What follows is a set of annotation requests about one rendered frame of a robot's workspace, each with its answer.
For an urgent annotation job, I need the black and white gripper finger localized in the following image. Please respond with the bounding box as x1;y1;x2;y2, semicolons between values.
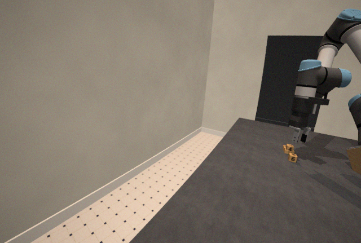
301;127;310;143
289;126;301;144

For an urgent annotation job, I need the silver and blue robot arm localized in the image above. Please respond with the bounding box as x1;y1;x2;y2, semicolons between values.
296;8;361;146

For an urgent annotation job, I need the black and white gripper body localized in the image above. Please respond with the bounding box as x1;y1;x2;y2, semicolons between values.
288;86;329;128

